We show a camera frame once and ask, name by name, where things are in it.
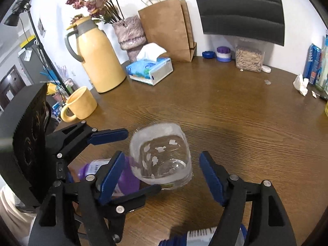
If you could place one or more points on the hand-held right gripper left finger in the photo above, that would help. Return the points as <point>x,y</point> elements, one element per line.
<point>110,182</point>

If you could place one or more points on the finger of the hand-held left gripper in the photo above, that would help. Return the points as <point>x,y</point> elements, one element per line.
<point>138,196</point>
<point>110,135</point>

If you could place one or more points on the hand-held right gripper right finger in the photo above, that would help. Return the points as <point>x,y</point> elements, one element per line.
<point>211,179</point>

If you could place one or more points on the clear glass cup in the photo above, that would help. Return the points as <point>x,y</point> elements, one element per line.
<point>164,143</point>

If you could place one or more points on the cup of straws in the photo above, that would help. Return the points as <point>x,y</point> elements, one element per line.
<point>68,83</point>

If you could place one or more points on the purple plastic bottle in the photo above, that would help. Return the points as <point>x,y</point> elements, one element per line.
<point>128,182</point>

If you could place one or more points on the yellow mug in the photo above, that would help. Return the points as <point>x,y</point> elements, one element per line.
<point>82,102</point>

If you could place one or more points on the plastic bottle with blue cap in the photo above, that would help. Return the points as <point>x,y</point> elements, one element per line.
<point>199,235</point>

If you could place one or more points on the brown door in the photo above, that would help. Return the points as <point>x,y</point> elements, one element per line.
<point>7,87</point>

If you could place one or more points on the yellow thermos jug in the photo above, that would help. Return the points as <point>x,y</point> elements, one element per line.
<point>100,61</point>

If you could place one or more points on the beige clothing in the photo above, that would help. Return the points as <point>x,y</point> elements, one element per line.
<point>12,217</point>

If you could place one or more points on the blue tissue box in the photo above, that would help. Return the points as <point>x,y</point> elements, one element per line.
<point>146,68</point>

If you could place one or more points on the pink fuzzy vase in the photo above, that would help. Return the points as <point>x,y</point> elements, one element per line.
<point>129,33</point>

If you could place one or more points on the brown paper bag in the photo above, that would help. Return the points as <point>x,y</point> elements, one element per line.
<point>161,28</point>
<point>190,38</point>

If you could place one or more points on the small white cap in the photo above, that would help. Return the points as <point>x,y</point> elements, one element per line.
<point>266,69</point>

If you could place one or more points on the blue round lid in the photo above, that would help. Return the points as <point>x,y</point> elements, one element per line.
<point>208,54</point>

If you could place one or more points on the clear container of seeds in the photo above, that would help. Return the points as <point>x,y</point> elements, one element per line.
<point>248,59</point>

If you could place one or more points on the purple white jar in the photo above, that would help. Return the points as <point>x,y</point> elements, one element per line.
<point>223,53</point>

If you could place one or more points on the crumpled white tissue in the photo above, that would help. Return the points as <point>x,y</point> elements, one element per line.
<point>301,84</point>

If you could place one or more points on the yellow object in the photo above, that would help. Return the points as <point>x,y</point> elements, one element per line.
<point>326,109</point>

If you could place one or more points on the small white paper scrap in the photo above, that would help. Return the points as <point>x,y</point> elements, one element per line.
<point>316,94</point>

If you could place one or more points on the black studio light stand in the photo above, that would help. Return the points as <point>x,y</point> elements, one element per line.
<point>18,7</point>

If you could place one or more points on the blue packet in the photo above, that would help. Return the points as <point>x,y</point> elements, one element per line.
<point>313,64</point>

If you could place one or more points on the black padded panel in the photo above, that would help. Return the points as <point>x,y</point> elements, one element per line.
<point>238,10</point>

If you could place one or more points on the wall switch plate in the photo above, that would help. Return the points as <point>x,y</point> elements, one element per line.
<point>41,28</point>

